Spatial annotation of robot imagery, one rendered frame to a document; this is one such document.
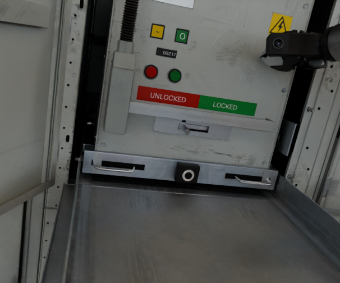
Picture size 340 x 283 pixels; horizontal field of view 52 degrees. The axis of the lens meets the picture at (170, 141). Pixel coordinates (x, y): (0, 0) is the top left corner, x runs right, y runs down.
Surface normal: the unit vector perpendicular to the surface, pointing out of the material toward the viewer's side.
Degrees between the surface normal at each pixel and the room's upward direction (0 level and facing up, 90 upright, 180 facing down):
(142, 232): 0
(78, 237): 0
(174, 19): 90
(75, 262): 0
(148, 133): 90
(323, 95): 90
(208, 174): 90
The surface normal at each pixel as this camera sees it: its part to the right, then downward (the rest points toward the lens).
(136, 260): 0.18, -0.95
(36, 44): 0.94, 0.24
